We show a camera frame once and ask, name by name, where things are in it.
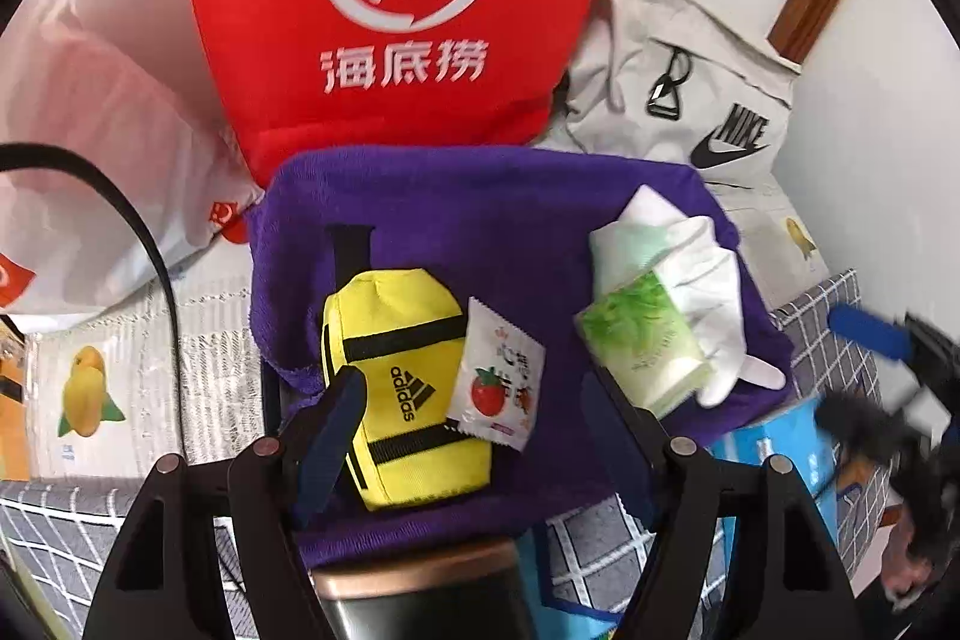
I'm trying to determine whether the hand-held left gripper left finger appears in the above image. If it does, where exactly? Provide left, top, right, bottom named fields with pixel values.
left=82, top=364, right=368, bottom=640

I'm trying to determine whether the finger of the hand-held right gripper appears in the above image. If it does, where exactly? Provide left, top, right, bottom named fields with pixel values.
left=829, top=304, right=914, bottom=362
left=814, top=389, right=905, bottom=462

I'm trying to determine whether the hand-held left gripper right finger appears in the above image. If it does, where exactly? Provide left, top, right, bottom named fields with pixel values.
left=581, top=366, right=863, bottom=640

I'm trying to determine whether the green leaf-print tissue pack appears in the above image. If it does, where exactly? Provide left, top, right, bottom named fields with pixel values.
left=574, top=269, right=717, bottom=420

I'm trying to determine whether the yellow zip pouch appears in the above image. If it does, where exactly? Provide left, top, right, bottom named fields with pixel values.
left=321, top=224, right=494, bottom=512

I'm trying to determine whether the strawberry-print white sachet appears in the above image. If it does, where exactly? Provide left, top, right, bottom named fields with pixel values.
left=446, top=296, right=547, bottom=453

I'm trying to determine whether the mint green cloth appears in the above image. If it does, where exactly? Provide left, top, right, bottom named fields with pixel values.
left=589, top=220, right=677, bottom=304

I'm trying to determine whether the blue tissue pack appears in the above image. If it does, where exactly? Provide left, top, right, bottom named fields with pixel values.
left=709, top=394, right=890, bottom=558

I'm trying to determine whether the white mango-print bed sheet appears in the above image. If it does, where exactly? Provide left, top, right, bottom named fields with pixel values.
left=0, top=179, right=833, bottom=483

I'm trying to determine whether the purple towel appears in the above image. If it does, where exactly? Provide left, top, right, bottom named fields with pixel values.
left=247, top=145, right=796, bottom=570

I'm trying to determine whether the grey checked blanket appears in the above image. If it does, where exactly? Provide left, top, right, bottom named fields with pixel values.
left=0, top=269, right=886, bottom=640

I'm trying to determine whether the light wooden furniture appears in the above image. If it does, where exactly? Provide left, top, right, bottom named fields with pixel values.
left=0, top=317, right=32, bottom=480

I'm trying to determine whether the silver plastic bag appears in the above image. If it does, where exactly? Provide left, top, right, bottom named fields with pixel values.
left=0, top=0, right=269, bottom=316

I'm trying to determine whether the red paper bag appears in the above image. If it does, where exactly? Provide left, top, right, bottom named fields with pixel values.
left=175, top=0, right=635, bottom=187

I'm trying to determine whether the beige waist bag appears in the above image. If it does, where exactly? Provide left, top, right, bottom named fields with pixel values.
left=532, top=0, right=803, bottom=195

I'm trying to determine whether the thick black cable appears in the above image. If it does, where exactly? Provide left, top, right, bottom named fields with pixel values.
left=0, top=141, right=185, bottom=462

